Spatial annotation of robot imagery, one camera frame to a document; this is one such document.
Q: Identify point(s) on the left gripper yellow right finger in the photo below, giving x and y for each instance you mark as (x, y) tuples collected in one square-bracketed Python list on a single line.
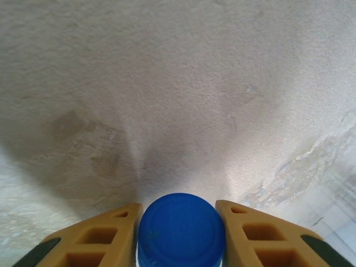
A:
[(272, 239)]

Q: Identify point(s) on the clear Pepsi bottle blue cap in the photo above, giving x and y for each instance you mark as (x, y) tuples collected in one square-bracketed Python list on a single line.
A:
[(180, 231)]

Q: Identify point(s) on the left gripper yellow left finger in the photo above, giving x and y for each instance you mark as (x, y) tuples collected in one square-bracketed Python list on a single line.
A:
[(89, 239)]

